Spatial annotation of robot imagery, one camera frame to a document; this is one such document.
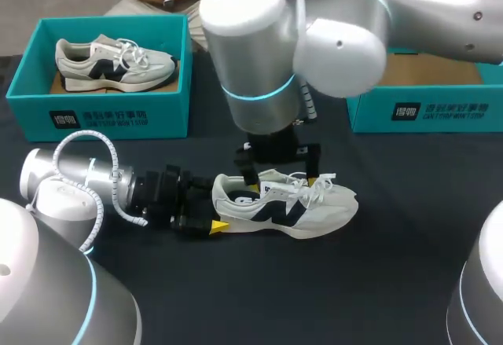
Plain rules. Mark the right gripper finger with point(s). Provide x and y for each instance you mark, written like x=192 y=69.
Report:
x=312 y=162
x=245 y=164

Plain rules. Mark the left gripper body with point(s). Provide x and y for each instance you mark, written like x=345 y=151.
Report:
x=155 y=195

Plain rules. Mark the grey white sneaker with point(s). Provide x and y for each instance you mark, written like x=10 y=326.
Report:
x=314 y=215
x=114 y=66

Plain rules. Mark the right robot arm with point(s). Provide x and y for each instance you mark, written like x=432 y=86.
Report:
x=251 y=46

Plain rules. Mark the shoe insole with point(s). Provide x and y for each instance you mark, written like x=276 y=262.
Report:
x=243 y=197

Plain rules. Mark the teal box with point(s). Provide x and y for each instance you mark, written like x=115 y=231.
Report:
x=424 y=105
x=118 y=117

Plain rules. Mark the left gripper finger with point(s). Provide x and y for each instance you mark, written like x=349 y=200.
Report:
x=196 y=189
x=196 y=223

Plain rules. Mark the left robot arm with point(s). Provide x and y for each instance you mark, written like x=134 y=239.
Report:
x=47 y=282

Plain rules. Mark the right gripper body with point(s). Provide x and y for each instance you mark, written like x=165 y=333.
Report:
x=275 y=144

